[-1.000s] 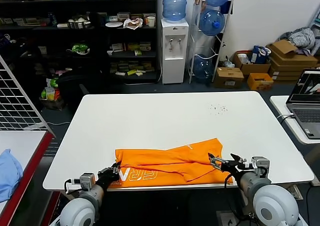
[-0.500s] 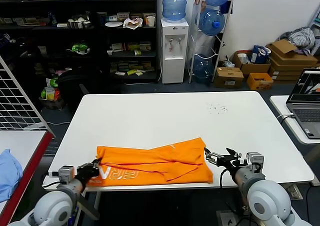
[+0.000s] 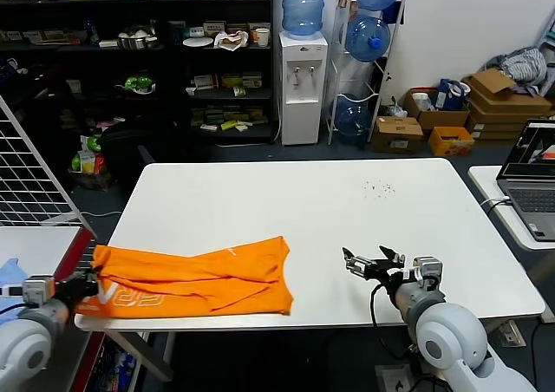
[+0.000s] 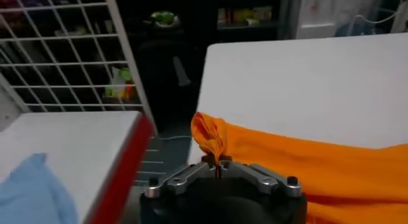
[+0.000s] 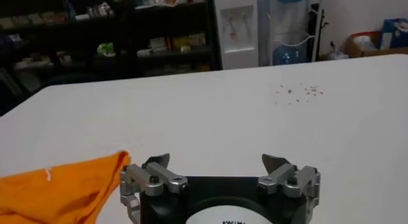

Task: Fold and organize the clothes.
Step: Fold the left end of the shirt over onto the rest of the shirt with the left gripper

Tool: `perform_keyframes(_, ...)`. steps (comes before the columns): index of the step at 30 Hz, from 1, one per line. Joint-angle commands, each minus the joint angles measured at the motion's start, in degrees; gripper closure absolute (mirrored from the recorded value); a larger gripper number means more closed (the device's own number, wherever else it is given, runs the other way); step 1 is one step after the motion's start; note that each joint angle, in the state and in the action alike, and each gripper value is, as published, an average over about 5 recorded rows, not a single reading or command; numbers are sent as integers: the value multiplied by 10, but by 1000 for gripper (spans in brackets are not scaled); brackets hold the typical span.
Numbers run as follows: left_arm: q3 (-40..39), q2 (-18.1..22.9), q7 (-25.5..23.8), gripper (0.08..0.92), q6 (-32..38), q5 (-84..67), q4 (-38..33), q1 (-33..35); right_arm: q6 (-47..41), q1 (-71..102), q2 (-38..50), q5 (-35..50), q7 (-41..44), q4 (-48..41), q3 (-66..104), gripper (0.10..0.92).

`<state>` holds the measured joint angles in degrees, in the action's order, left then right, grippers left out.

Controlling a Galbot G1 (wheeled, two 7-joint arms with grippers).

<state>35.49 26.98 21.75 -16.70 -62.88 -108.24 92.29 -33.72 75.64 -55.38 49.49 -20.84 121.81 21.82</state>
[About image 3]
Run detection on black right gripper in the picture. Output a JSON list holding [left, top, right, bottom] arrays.
[[341, 245, 408, 288]]

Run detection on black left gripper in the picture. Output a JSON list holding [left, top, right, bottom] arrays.
[[54, 268, 104, 314]]

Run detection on orange t-shirt with white print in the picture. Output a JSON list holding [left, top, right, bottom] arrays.
[[75, 234, 295, 319]]

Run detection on grey pile of clothes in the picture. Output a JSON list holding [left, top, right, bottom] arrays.
[[483, 47, 550, 96]]

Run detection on white table with red edge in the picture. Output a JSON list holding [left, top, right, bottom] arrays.
[[0, 225, 97, 392]]

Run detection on scattered dark crumbs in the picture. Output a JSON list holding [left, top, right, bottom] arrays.
[[357, 177, 396, 200]]

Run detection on blue printed packages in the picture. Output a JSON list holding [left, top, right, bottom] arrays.
[[86, 337, 140, 392]]

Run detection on light blue cloth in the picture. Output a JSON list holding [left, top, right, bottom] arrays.
[[0, 258, 31, 319]]

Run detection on white work table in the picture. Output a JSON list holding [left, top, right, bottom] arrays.
[[74, 157, 546, 382]]

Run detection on dark storage basket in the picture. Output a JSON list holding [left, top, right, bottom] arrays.
[[68, 168, 116, 193]]

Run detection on white floor box with arrow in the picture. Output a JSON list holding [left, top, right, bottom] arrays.
[[375, 363, 414, 392]]

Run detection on colourful snack bags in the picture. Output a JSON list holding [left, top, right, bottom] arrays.
[[71, 134, 108, 176]]

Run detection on closed brown cardboard box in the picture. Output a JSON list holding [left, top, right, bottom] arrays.
[[371, 116, 425, 154]]

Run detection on small white side table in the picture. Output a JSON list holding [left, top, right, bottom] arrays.
[[467, 165, 555, 323]]

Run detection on orange cardboard box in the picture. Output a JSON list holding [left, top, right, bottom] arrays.
[[428, 126, 476, 158]]

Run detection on black office chair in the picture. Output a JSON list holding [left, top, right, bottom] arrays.
[[98, 121, 180, 196]]

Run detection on grey floor power strip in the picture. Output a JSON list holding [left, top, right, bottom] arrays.
[[498, 320, 528, 349]]

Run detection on open brown box with items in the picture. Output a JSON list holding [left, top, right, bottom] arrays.
[[403, 88, 472, 132]]

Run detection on white water dispenser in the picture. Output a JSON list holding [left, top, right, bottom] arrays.
[[278, 30, 330, 147]]

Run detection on grey open laptop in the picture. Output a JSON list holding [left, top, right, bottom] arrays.
[[497, 119, 555, 242]]

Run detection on flat brown cardboard box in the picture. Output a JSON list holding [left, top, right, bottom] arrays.
[[466, 105, 552, 134], [470, 127, 528, 142]]

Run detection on blue shopping bag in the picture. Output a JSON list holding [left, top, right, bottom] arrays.
[[435, 78, 473, 111]]

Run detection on white metal jug rack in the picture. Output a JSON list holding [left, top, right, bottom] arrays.
[[325, 0, 408, 147]]

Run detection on green toy on white dish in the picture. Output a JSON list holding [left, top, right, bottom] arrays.
[[115, 75, 157, 95]]

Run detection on large open brown cardboard box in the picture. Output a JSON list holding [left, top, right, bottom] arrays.
[[461, 69, 554, 116]]

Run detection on metal cooking pot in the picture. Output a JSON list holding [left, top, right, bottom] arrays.
[[117, 34, 160, 51]]

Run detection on white plastic bag with food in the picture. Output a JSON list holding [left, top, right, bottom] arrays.
[[213, 30, 251, 53]]

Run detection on white metal shelving rack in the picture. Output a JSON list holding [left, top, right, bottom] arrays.
[[537, 16, 555, 59]]

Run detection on black shelving unit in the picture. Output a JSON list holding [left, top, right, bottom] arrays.
[[0, 0, 275, 147]]

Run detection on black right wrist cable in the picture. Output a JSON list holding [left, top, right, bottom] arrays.
[[369, 281, 420, 361]]

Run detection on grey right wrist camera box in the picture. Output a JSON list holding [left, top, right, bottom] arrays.
[[397, 256, 444, 288]]

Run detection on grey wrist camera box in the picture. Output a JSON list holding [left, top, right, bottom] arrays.
[[397, 256, 444, 288], [0, 277, 57, 310]]

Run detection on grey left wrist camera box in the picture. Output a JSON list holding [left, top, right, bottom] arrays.
[[0, 277, 57, 310]]

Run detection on white wire grid panel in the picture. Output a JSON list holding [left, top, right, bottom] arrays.
[[0, 95, 95, 237]]

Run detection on white laptop cable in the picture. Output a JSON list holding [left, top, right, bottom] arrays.
[[480, 196, 513, 214]]

